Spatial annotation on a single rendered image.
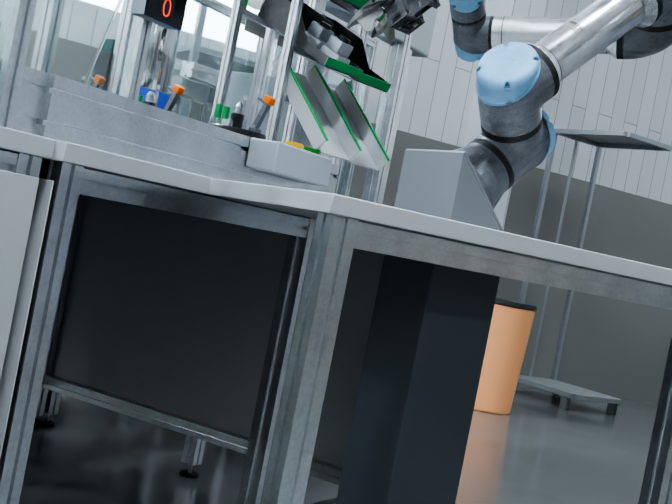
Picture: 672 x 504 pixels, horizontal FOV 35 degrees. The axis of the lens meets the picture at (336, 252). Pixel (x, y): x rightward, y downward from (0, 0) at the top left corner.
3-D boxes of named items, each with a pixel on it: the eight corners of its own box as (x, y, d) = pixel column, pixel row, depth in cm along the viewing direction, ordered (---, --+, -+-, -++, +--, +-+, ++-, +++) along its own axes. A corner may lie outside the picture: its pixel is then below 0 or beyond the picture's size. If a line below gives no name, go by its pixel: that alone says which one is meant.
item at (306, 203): (729, 298, 202) (732, 282, 202) (329, 213, 154) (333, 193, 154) (489, 255, 261) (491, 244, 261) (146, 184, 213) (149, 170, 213)
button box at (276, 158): (328, 187, 225) (333, 158, 225) (273, 172, 207) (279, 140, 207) (300, 182, 229) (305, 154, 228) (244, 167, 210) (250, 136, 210)
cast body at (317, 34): (326, 57, 261) (340, 31, 259) (314, 52, 258) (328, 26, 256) (306, 41, 266) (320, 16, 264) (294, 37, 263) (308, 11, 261)
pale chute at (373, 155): (378, 171, 272) (390, 160, 270) (345, 161, 262) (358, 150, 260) (334, 89, 284) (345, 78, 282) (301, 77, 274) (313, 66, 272)
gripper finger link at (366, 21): (349, 38, 242) (386, 20, 240) (341, 17, 244) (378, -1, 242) (353, 44, 245) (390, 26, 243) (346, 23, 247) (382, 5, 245)
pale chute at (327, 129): (349, 161, 259) (362, 150, 257) (314, 151, 249) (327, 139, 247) (305, 76, 271) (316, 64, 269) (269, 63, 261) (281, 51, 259)
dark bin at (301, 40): (358, 79, 260) (374, 52, 257) (324, 66, 250) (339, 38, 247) (292, 29, 276) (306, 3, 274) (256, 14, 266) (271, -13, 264)
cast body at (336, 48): (344, 72, 256) (359, 46, 254) (332, 67, 252) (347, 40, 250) (324, 56, 261) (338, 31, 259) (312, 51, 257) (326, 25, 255)
